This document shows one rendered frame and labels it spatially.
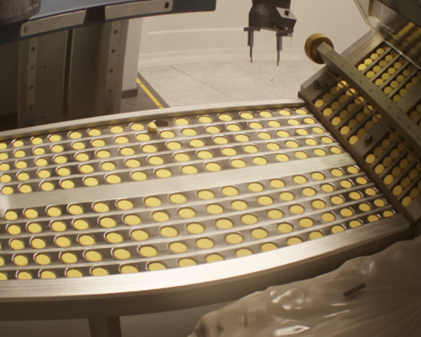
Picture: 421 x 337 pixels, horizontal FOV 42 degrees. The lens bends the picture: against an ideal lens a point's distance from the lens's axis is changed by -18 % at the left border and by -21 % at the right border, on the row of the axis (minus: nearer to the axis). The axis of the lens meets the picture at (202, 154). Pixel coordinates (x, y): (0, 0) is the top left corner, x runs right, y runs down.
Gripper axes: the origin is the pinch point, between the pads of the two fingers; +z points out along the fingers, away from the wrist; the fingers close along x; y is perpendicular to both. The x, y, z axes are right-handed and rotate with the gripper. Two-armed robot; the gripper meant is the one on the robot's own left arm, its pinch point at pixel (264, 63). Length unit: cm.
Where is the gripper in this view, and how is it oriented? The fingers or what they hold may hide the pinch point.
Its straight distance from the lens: 109.0
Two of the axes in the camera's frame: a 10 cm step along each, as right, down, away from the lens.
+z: -0.7, 9.9, 1.1
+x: 9.4, 0.3, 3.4
